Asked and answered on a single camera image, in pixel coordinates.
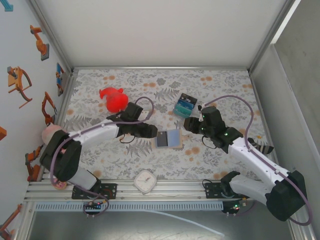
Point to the aluminium frame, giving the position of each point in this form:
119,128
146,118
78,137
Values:
160,67

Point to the white square clock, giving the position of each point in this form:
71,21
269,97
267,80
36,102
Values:
145,182

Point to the floral printed table cloth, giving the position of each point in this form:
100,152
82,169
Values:
175,162

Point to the dark grey VIP card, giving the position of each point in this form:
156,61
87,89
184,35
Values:
162,139

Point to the striped sock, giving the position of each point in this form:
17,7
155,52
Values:
265,148

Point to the teal green card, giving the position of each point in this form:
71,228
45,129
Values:
181,111

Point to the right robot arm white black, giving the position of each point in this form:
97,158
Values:
250,160

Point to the light blue card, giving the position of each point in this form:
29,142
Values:
174,138

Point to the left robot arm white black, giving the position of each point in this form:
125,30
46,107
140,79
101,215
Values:
95,135

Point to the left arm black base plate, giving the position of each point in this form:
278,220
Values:
110,191

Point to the black Vip card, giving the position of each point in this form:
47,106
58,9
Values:
188,98

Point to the dark blue card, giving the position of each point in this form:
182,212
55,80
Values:
185,104

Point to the pink donut toy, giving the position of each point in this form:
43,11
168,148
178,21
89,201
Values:
60,186

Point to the teal black small box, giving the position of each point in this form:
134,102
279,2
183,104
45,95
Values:
185,110

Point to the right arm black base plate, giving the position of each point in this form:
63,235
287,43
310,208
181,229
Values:
212,191

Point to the teal wall sticker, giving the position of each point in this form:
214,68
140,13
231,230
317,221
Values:
8,7

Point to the red plush toy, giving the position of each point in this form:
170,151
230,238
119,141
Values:
116,101

